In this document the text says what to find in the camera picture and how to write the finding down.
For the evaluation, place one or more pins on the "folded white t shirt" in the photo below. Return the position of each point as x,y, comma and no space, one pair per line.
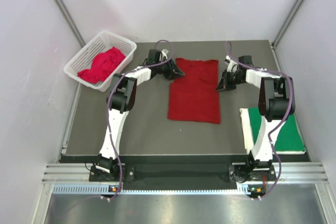
246,132

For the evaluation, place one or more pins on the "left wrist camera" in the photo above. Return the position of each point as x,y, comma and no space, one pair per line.
164,55

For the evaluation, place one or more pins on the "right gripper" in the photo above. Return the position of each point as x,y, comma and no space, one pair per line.
224,83

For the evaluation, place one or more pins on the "pink red t shirt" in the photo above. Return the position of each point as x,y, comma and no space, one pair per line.
103,65

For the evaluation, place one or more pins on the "white plastic basket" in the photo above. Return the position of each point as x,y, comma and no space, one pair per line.
102,42

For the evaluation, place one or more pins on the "folded green t shirt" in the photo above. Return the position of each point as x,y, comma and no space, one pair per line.
288,134

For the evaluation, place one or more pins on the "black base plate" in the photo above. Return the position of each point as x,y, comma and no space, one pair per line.
175,172

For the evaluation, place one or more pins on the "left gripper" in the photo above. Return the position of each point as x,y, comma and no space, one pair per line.
171,67

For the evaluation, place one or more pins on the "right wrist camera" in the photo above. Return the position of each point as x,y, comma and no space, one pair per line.
232,66

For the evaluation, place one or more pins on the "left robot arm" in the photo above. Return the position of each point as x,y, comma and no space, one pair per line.
121,101

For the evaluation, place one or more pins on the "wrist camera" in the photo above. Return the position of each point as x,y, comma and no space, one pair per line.
164,55
232,66

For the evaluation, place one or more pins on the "grey slotted cable duct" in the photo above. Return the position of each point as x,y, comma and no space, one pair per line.
105,189

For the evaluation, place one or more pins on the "dark red t shirt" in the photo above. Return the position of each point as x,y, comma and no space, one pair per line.
193,97

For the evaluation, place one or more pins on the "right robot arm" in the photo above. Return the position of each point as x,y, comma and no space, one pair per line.
276,103

